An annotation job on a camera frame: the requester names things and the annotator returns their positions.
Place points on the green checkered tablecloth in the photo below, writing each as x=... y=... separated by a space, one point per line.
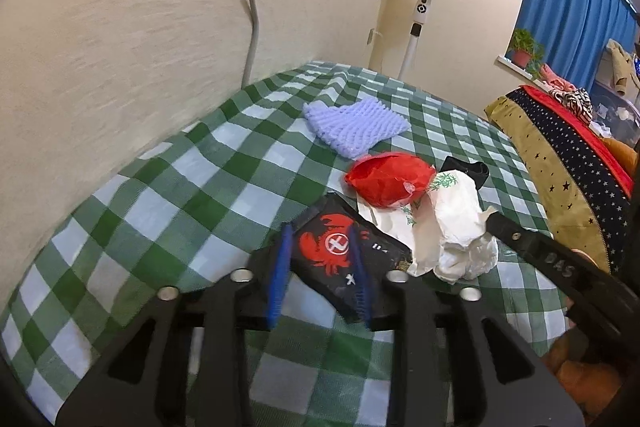
x=175 y=207

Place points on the striped cloth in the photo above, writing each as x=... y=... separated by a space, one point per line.
x=575 y=99

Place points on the black packet with red crab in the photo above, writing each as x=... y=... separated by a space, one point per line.
x=325 y=247

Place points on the red blanket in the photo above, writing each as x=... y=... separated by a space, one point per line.
x=600 y=152

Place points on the person's right hand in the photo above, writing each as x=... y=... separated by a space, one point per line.
x=590 y=377

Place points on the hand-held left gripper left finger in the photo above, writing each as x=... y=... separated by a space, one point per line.
x=277 y=279

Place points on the purple foam net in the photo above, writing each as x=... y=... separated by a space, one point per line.
x=355 y=127

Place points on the white leaf print bag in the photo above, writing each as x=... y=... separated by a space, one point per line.
x=450 y=207

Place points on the white tissue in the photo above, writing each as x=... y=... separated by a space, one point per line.
x=465 y=257

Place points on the white window sill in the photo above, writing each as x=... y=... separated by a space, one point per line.
x=505 y=61

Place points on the blue curtain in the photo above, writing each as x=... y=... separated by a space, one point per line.
x=565 y=7

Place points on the beige jacket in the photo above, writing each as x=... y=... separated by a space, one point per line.
x=622 y=67

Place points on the black fabric piece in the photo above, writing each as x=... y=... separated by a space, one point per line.
x=475 y=169

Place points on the red plastic bag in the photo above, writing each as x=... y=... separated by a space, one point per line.
x=385 y=179

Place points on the potted green plant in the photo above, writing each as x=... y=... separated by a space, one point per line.
x=521 y=57

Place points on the pink cloth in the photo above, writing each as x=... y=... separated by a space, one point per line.
x=555 y=79

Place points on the clear plastic storage box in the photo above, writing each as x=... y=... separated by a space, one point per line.
x=620 y=117

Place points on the white wall socket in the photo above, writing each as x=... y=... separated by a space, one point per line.
x=372 y=37

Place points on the navy star print bedcover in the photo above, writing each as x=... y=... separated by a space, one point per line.
x=550 y=167

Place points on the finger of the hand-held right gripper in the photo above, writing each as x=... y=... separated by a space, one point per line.
x=540 y=252

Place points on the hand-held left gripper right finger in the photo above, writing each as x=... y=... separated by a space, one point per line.
x=364 y=287

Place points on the brown pillow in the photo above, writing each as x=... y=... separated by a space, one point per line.
x=625 y=154

